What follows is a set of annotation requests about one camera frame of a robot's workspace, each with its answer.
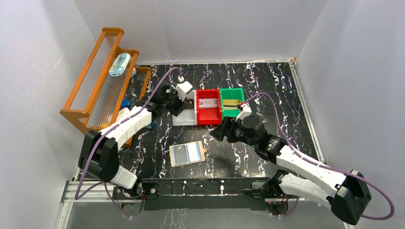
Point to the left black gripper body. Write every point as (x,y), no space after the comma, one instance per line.
(179,103)

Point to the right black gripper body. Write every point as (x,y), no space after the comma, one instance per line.
(241,136)

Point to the white plastic bin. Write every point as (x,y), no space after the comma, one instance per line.
(187,117)

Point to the red plastic bin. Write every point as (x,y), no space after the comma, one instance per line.
(213,114)

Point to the gold card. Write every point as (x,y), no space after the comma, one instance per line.
(230,106)
(231,101)

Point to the green plastic bin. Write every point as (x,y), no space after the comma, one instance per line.
(230,98)

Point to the beige leather card holder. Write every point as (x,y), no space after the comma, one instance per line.
(188,153)

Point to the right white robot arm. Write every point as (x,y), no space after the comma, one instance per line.
(345,195)

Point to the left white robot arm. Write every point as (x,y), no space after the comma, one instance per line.
(99,154)

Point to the silver card in red bin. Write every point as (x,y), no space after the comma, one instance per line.
(208,101)

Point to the gold card in green bin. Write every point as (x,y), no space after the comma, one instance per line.
(231,101)

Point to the blue white round tin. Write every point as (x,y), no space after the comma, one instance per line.
(152,124)

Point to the blue bottle cap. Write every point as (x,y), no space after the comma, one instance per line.
(125,103)

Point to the white red small box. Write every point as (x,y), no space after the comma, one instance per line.
(122,113)

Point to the wooden three-tier shelf rack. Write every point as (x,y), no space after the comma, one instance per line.
(95,100)

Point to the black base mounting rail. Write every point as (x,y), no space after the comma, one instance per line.
(214,193)

